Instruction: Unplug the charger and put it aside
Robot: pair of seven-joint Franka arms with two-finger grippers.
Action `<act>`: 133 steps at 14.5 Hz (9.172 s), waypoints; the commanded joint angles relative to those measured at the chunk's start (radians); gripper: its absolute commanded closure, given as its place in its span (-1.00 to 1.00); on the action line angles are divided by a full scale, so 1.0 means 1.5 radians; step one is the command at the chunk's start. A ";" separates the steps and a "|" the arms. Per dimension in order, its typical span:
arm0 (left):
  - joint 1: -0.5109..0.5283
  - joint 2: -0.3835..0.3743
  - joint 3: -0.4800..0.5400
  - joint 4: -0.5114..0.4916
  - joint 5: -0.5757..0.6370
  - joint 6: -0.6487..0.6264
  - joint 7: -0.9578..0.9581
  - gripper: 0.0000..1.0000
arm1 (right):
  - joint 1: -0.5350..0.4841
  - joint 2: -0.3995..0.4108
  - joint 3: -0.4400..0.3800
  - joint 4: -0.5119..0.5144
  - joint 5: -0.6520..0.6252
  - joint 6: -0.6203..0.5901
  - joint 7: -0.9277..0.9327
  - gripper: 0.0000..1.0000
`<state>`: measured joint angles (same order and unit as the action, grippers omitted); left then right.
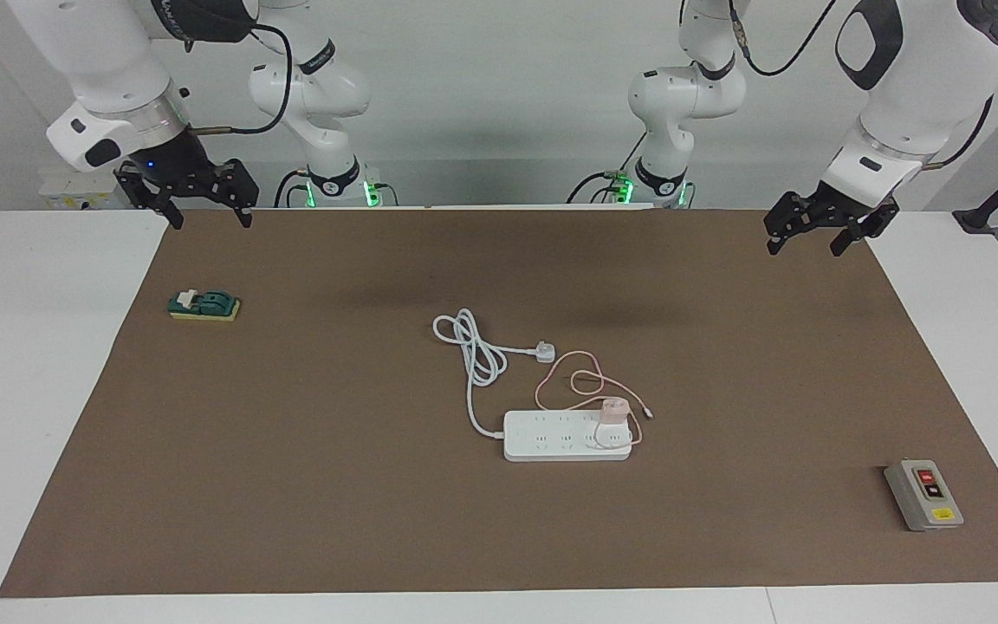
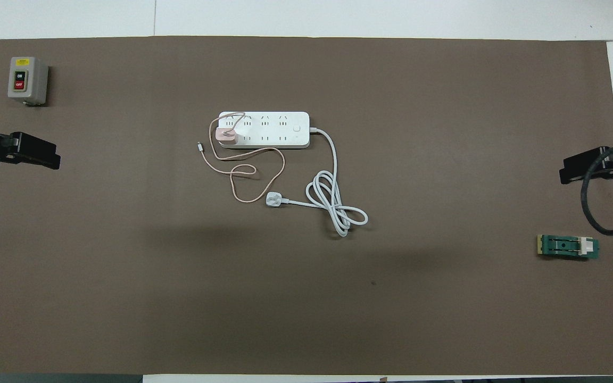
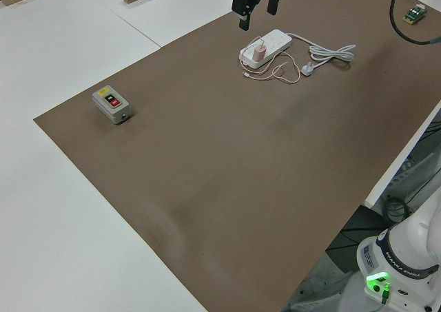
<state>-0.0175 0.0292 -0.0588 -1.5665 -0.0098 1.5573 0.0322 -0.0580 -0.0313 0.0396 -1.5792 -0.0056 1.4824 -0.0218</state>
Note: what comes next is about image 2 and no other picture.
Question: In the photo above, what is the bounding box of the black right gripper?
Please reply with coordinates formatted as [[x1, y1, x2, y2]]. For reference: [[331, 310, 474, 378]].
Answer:
[[559, 145, 613, 185]]

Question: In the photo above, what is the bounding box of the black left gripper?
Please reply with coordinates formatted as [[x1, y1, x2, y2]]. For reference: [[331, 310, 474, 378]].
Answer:
[[0, 131, 62, 171]]

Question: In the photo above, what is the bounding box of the pink charging cable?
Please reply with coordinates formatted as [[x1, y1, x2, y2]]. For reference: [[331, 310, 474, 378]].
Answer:
[[197, 113, 286, 204]]

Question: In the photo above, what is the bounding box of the white multi-socket power strip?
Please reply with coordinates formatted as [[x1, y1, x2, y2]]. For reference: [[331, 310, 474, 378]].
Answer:
[[218, 111, 310, 149]]

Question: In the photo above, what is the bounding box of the brown table mat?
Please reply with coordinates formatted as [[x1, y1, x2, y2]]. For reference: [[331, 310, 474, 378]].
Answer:
[[0, 36, 613, 376]]

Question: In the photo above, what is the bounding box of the grey on-off switch box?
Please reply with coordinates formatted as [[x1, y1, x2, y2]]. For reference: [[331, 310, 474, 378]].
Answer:
[[7, 56, 49, 107]]

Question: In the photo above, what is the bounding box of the green knife switch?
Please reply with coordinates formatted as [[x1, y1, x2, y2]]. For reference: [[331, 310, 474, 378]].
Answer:
[[537, 234, 600, 261]]

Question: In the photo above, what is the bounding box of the white power cord with plug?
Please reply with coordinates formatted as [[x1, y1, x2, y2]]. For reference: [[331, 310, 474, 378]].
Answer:
[[266, 127, 369, 238]]

